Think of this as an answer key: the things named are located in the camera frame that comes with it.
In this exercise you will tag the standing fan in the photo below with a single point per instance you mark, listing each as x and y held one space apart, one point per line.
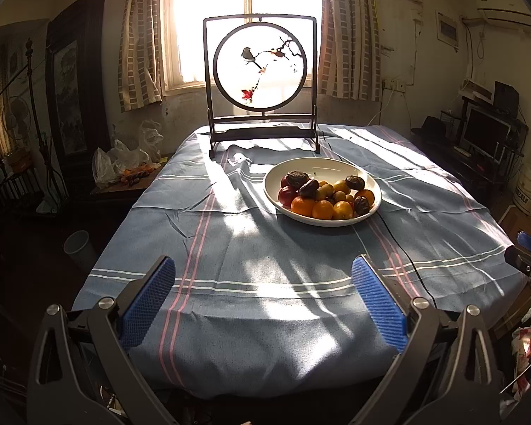
17 117

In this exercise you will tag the dark metal coat stand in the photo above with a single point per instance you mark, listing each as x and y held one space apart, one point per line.
34 110

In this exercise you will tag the dark framed round painted screen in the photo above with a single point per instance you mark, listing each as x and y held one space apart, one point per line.
261 75

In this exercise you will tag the computer monitor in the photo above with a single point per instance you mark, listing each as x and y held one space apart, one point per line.
484 130

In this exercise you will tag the yellow-orange citrus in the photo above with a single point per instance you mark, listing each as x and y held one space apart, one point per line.
342 211

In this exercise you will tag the green-yellow kiwi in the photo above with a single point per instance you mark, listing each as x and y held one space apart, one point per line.
323 193

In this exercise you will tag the black speaker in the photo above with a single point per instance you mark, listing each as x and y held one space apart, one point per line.
506 95

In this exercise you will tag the white air conditioner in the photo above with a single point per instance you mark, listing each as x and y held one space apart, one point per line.
504 9

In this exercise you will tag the white bucket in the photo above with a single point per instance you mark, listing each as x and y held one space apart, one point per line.
527 192

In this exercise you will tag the clear plastic bags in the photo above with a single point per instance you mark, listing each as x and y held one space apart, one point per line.
115 159

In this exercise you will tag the yellow cherry tomato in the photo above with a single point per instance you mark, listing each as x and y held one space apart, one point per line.
341 186

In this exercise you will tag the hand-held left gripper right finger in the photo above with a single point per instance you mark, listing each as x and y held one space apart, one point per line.
378 305

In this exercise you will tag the blue striped tablecloth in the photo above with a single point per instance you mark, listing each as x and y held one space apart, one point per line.
248 252

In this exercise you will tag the red apple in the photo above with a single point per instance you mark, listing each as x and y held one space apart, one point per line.
287 195

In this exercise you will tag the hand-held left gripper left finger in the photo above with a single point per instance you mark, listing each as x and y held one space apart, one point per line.
148 305

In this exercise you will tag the dark red plum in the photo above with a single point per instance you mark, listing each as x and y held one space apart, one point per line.
285 181

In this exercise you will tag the grey trash bin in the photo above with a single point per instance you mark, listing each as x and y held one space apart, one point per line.
80 252

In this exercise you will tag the printed cloth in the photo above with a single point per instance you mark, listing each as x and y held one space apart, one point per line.
529 341

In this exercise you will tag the medium orange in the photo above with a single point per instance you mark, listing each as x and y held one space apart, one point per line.
367 195

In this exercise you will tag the wall power outlet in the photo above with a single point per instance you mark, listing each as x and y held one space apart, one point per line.
394 84

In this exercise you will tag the large orange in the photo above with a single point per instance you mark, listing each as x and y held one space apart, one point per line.
302 207

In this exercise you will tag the bright window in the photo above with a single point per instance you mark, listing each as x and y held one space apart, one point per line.
190 31

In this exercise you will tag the checked curtain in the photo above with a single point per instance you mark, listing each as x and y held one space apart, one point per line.
349 31
141 40

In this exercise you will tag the large dark wrinkled passion fruit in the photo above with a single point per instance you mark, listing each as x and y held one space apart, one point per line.
296 178

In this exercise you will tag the dark computer desk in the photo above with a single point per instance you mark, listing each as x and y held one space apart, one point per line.
482 170

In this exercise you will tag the black hat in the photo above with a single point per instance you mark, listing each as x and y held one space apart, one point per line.
429 127

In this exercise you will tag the white oval plate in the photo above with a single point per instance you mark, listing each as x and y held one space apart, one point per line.
327 168

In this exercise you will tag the white wall panel box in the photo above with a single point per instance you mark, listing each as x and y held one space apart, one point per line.
448 30

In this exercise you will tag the small yellowish fruit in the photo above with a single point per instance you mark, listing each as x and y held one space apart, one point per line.
340 196

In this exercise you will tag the wooden side table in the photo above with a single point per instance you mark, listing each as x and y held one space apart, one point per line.
128 190

